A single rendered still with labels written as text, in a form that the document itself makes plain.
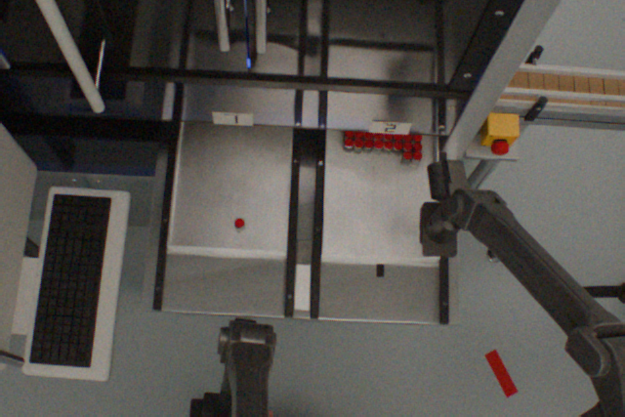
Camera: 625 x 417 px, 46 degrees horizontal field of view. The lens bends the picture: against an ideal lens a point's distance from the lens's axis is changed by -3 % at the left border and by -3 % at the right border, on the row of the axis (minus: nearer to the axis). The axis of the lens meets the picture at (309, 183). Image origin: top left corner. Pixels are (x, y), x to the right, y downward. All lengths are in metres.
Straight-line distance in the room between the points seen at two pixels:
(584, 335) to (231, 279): 0.88
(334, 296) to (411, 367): 0.94
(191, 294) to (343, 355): 0.97
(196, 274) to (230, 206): 0.17
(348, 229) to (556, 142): 1.37
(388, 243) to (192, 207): 0.45
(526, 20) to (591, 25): 1.94
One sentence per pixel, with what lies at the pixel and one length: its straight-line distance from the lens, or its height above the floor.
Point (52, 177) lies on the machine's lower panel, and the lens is 2.19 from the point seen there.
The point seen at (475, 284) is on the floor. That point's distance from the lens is 2.68.
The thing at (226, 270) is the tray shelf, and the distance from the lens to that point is 1.70.
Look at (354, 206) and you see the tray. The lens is 1.74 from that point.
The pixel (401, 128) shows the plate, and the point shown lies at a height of 1.02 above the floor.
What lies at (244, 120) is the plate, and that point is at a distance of 1.66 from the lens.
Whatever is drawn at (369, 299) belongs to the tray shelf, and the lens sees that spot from 1.70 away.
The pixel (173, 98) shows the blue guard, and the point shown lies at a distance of 1.59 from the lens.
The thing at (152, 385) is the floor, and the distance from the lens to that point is 2.57.
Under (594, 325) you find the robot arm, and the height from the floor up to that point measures 1.56.
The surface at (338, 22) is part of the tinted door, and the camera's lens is 1.30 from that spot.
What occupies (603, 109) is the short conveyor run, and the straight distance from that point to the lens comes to 1.94.
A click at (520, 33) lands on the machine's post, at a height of 1.45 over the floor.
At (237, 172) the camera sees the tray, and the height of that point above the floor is 0.88.
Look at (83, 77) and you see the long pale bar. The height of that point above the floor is 1.33.
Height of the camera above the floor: 2.54
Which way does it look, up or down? 71 degrees down
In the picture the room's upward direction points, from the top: 8 degrees clockwise
